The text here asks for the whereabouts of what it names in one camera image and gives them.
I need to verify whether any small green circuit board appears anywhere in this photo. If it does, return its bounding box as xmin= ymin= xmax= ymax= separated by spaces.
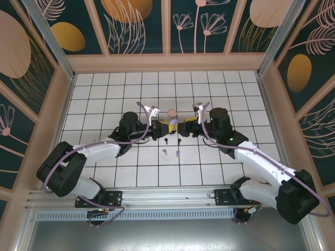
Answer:
xmin=245 ymin=206 xmax=261 ymax=218

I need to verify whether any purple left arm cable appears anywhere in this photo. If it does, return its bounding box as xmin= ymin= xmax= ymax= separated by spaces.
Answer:
xmin=43 ymin=101 xmax=153 ymax=229

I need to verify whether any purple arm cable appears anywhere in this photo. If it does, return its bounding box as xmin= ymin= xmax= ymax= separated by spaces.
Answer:
xmin=43 ymin=101 xmax=153 ymax=229
xmin=201 ymin=102 xmax=331 ymax=225

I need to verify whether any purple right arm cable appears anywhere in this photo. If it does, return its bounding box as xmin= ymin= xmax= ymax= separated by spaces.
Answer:
xmin=201 ymin=102 xmax=331 ymax=225

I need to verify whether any aluminium table side rail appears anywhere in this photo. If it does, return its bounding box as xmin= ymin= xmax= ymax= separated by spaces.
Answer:
xmin=258 ymin=74 xmax=298 ymax=185
xmin=43 ymin=74 xmax=77 ymax=189

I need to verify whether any horizontal aluminium mounting rail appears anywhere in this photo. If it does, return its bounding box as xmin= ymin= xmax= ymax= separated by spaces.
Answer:
xmin=25 ymin=185 xmax=309 ymax=211

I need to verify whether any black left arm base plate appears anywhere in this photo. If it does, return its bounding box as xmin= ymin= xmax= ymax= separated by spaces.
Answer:
xmin=75 ymin=190 xmax=124 ymax=209

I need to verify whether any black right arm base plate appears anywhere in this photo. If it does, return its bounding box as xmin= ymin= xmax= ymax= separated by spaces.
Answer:
xmin=214 ymin=188 xmax=244 ymax=207

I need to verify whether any grey slotted cable duct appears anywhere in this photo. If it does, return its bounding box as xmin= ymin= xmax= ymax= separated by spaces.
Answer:
xmin=35 ymin=210 xmax=236 ymax=221

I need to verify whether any aluminium frame post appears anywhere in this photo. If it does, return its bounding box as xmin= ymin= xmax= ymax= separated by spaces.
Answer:
xmin=257 ymin=0 xmax=312 ymax=77
xmin=20 ymin=0 xmax=77 ymax=81

